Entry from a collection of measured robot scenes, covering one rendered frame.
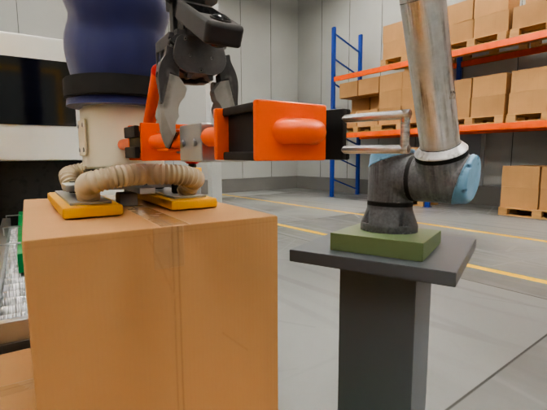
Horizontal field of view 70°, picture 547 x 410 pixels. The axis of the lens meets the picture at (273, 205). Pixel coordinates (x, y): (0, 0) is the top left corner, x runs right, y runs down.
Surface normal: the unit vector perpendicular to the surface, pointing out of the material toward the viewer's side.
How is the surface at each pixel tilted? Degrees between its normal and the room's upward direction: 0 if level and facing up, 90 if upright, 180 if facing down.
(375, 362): 90
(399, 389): 90
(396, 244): 90
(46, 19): 90
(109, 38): 75
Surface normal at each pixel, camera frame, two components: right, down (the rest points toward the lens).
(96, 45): -0.07, -0.07
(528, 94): -0.80, 0.08
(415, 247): -0.54, 0.11
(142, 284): 0.53, 0.10
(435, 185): -0.63, 0.48
